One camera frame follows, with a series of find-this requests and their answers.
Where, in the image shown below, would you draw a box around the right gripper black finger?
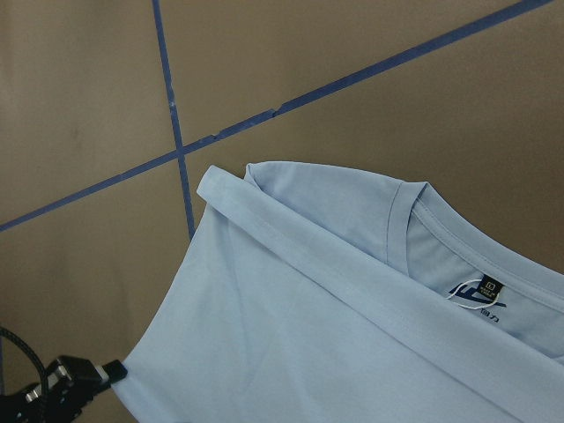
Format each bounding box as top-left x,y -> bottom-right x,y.
1,355 -> 128,422

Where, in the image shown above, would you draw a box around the light blue t-shirt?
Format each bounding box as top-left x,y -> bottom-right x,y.
115,161 -> 563,422

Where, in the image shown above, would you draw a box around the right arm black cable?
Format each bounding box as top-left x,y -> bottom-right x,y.
0,324 -> 49,397

